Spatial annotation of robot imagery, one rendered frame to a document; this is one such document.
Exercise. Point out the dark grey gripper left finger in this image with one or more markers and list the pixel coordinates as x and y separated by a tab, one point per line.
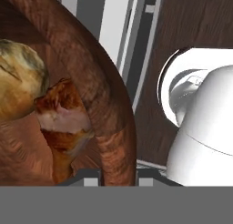
88	178

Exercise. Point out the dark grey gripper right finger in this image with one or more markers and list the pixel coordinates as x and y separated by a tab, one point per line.
148	178

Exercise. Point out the brown wooden bowl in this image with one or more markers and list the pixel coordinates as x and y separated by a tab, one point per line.
91	66

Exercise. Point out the orange chicken drumstick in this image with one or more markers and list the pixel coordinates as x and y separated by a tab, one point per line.
65	118

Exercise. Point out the yellow brown onion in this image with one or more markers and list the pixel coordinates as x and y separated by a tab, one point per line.
18	82

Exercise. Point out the grey white fridge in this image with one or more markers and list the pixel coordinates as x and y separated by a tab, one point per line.
113	24

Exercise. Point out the white rounded object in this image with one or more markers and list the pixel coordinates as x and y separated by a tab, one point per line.
206	127

